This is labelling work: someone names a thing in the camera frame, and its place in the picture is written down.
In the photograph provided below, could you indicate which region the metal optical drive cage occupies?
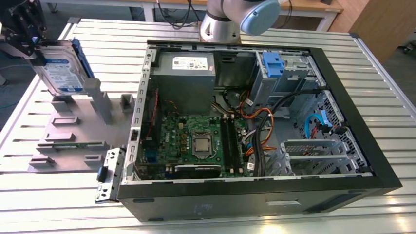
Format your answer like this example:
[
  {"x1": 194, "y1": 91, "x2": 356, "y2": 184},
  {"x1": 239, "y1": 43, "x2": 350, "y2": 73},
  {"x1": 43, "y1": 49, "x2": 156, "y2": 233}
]
[{"x1": 250, "y1": 51, "x2": 326, "y2": 105}]

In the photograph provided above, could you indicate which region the silver CPU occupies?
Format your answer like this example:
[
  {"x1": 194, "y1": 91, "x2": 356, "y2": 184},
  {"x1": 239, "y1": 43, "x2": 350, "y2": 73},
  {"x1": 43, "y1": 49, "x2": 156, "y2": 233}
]
[{"x1": 194, "y1": 138, "x2": 212, "y2": 152}]

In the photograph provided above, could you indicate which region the green motherboard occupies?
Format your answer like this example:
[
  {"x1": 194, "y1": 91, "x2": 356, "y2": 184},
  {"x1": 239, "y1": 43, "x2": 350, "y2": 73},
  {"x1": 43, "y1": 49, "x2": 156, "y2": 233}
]
[{"x1": 136, "y1": 114, "x2": 258, "y2": 178}]

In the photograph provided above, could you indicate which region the metal card retention bracket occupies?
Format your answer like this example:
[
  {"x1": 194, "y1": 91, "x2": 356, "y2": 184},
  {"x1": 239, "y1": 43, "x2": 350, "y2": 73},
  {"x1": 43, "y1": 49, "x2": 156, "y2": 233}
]
[{"x1": 94, "y1": 146, "x2": 128, "y2": 204}]

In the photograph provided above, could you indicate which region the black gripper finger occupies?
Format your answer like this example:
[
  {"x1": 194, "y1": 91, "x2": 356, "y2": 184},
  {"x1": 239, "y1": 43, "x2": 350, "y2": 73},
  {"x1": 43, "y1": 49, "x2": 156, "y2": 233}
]
[
  {"x1": 23, "y1": 0, "x2": 47, "y2": 66},
  {"x1": 0, "y1": 0, "x2": 39, "y2": 60}
]

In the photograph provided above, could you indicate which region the thin red wire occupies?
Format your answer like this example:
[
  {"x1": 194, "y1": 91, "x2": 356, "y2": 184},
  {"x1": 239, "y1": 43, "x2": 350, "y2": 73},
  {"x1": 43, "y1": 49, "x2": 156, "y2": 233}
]
[{"x1": 146, "y1": 87, "x2": 160, "y2": 141}]

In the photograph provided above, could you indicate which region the black graphics card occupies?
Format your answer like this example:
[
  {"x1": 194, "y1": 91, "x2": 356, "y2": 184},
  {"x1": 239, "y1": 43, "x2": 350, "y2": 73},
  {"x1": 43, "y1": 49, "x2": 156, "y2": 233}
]
[{"x1": 164, "y1": 163, "x2": 222, "y2": 180}]

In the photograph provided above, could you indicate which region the black cable bundle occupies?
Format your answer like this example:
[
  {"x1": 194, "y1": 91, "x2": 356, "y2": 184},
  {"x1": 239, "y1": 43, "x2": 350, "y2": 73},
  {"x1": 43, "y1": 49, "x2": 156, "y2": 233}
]
[{"x1": 254, "y1": 89, "x2": 322, "y2": 177}]

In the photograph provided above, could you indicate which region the CPU socket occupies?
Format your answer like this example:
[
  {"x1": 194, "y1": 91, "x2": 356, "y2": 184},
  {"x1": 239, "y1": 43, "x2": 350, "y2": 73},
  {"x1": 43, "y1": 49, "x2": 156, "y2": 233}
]
[{"x1": 190, "y1": 131, "x2": 218, "y2": 158}]

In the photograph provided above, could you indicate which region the blue data wire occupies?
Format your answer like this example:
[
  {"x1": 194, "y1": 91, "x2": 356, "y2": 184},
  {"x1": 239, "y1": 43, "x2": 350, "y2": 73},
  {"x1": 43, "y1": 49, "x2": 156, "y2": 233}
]
[{"x1": 304, "y1": 110, "x2": 335, "y2": 140}]

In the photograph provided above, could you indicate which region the grey plastic parts rack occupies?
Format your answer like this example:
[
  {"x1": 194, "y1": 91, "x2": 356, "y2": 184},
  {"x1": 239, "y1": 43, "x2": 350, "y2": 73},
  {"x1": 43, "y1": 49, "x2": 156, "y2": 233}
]
[{"x1": 27, "y1": 78, "x2": 136, "y2": 175}]

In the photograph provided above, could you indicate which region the blue plastic drive bracket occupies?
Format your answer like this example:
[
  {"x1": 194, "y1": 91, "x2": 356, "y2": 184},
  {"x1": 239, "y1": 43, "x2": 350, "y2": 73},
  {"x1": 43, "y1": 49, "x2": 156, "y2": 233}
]
[{"x1": 262, "y1": 52, "x2": 284, "y2": 78}]

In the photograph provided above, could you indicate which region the light wooden desk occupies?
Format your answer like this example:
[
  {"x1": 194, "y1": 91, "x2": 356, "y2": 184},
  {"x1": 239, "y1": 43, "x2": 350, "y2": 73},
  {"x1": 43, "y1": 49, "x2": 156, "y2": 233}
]
[{"x1": 282, "y1": 0, "x2": 346, "y2": 32}]

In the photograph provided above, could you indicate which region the brown wooden cabinet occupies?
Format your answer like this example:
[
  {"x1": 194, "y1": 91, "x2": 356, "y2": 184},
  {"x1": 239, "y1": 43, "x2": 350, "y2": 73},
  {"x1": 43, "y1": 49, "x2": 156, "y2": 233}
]
[{"x1": 330, "y1": 0, "x2": 416, "y2": 64}]

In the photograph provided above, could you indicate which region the white desk frame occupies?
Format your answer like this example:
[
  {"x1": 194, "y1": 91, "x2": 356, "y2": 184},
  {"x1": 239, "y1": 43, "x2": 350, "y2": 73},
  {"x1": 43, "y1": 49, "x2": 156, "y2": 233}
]
[{"x1": 42, "y1": 0, "x2": 208, "y2": 24}]

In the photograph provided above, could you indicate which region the black open PC case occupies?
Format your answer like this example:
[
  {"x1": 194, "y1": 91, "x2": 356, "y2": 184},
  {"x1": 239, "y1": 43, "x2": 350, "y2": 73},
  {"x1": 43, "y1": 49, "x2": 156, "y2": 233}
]
[{"x1": 116, "y1": 40, "x2": 404, "y2": 222}]

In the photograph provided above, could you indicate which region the hard disk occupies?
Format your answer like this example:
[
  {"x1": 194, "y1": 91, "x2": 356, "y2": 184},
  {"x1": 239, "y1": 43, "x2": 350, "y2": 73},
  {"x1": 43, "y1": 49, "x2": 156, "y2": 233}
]
[{"x1": 31, "y1": 38, "x2": 96, "y2": 97}]

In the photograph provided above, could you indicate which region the black RAM slot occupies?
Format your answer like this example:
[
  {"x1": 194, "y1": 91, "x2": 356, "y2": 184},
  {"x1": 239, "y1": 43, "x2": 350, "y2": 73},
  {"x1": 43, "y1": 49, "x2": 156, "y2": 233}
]
[
  {"x1": 220, "y1": 114, "x2": 235, "y2": 174},
  {"x1": 227, "y1": 114, "x2": 244, "y2": 174}
]

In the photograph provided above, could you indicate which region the grey power supply unit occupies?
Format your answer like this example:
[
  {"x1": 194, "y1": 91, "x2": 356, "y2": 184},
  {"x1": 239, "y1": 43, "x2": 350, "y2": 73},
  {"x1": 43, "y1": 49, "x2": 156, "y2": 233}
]
[{"x1": 151, "y1": 51, "x2": 218, "y2": 115}]

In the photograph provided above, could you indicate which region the black power connector wire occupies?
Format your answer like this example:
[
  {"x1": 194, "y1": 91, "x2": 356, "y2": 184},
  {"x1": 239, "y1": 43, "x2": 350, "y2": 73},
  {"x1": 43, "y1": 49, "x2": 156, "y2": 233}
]
[{"x1": 327, "y1": 125, "x2": 351, "y2": 136}]

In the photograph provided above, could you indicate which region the orange wire bundle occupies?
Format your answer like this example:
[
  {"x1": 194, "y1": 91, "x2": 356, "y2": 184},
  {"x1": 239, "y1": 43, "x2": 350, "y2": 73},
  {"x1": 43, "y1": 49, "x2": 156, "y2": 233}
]
[{"x1": 239, "y1": 90, "x2": 279, "y2": 156}]

